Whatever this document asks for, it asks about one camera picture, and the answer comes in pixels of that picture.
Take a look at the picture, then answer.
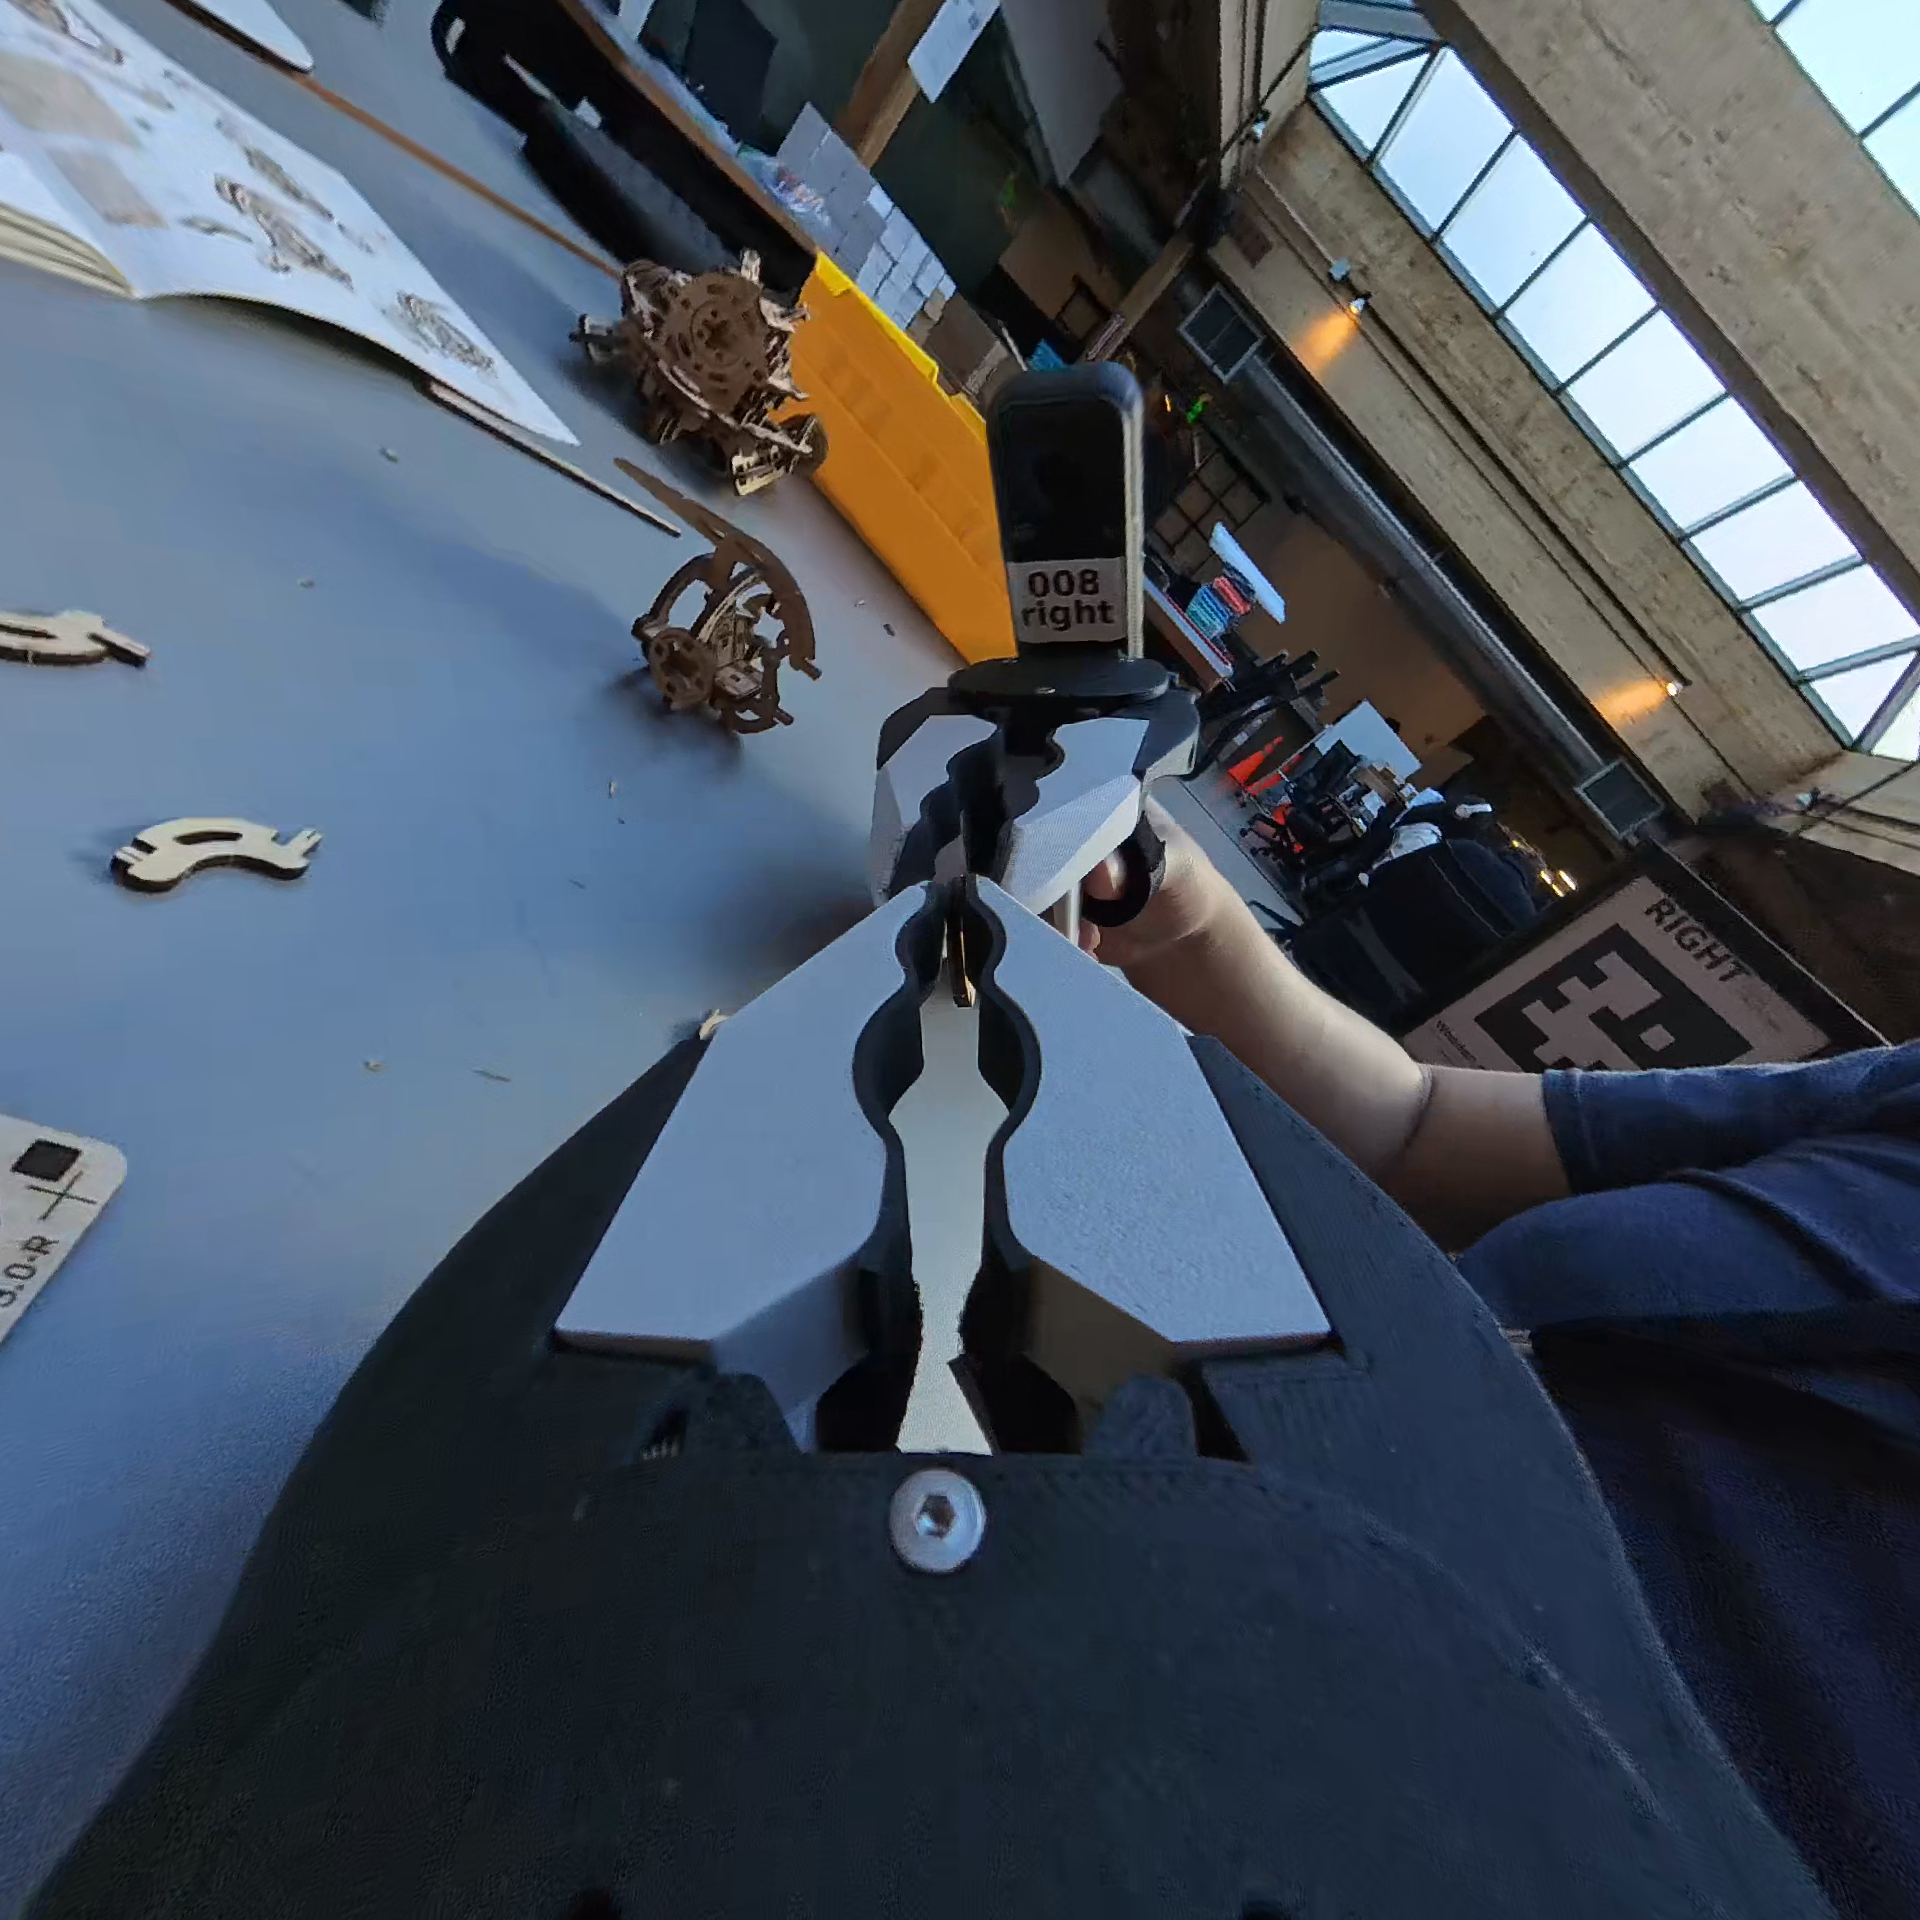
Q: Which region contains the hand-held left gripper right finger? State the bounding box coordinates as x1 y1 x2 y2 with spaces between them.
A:
960 880 1337 1450

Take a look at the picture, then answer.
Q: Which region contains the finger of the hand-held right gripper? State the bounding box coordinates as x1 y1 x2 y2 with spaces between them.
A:
984 719 1152 954
874 719 988 912

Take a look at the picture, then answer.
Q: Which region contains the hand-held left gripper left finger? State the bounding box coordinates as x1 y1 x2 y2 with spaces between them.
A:
551 882 956 1454

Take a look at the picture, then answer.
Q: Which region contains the person's right forearm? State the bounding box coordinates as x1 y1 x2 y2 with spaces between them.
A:
1117 900 1569 1251

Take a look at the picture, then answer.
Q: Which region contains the large wooden gear model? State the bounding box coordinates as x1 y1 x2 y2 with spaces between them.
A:
569 249 829 498

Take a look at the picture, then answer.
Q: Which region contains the curved wooden model part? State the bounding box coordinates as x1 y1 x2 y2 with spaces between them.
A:
0 609 154 672
112 816 325 897

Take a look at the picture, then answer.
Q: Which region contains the person's right hand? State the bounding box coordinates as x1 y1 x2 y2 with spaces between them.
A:
1079 800 1257 971

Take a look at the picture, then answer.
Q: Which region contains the small wooden gear assembly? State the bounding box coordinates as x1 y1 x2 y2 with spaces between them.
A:
616 458 826 737

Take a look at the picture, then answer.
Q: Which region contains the yellow plastic bin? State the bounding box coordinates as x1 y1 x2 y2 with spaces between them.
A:
772 251 1024 666

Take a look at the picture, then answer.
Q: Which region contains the stack of small pale boxes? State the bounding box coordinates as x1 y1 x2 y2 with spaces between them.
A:
772 103 957 324

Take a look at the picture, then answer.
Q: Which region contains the black and white sign board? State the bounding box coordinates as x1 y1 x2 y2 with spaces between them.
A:
1402 872 1884 1074

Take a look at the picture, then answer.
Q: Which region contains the thin wooden stick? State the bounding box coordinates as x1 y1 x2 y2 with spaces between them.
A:
427 379 684 540

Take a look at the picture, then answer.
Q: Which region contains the wooden tag card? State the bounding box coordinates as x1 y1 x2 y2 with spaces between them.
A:
0 1114 128 1346

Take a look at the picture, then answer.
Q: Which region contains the printed instruction booklet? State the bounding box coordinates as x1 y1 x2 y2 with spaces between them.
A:
0 0 583 448

